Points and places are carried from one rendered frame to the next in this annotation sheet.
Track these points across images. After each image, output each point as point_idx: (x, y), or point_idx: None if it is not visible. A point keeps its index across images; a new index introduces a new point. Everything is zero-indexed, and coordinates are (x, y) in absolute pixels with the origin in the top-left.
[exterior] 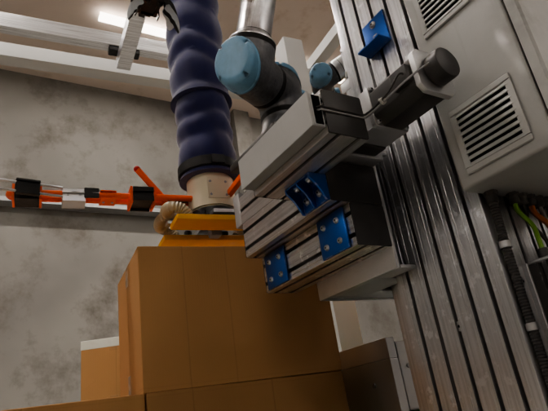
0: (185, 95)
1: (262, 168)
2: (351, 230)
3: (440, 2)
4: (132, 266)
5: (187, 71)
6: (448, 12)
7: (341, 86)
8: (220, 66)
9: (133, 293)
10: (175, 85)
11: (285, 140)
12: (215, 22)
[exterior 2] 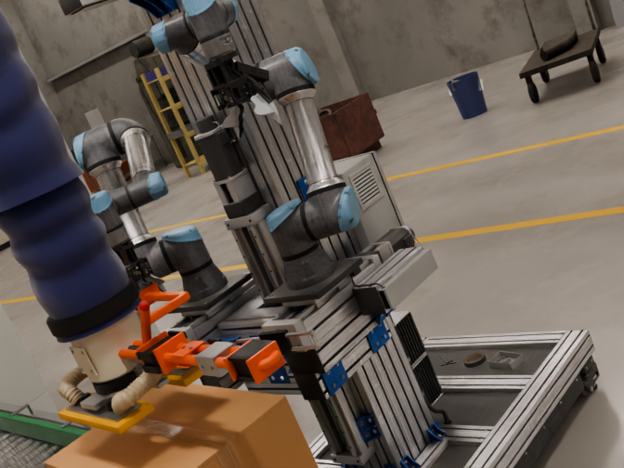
0: (74, 183)
1: (409, 292)
2: (387, 328)
3: (367, 192)
4: (265, 428)
5: (61, 141)
6: (372, 200)
7: (253, 215)
8: (352, 210)
9: (278, 458)
10: (53, 160)
11: (422, 275)
12: None
